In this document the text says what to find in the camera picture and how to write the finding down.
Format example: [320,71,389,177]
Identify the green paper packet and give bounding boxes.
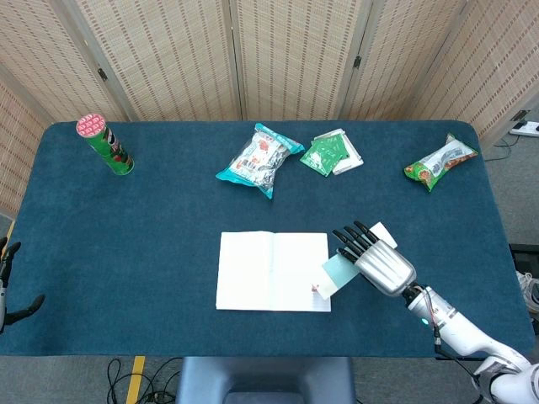
[299,135,350,178]

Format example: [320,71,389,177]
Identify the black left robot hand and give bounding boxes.
[0,237,46,334]

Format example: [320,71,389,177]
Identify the black equipment box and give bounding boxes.
[508,242,539,273]

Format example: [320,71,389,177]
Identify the dark teal table cloth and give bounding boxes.
[0,120,534,359]

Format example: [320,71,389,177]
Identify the black floor cables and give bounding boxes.
[106,356,183,404]

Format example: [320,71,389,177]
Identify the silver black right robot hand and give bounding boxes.
[332,221,418,298]

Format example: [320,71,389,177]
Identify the woven bamboo folding screen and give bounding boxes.
[0,0,539,220]

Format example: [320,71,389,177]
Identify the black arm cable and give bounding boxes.
[432,326,485,404]

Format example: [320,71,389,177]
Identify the white plastic frame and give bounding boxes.
[313,129,365,176]

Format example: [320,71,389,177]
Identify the teal cream bookmark pink tassel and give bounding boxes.
[311,221,398,300]

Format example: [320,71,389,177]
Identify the white notebook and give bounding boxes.
[216,230,332,313]

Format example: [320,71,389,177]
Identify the white power strip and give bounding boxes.
[508,120,539,136]

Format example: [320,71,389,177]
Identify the teal silver snack bag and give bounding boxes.
[215,122,306,200]

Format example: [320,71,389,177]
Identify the green noodle snack bag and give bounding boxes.
[403,133,480,194]

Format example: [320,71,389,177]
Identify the white sneaker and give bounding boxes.
[515,271,539,313]

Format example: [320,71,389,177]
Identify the green Pringles can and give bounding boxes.
[75,113,136,176]

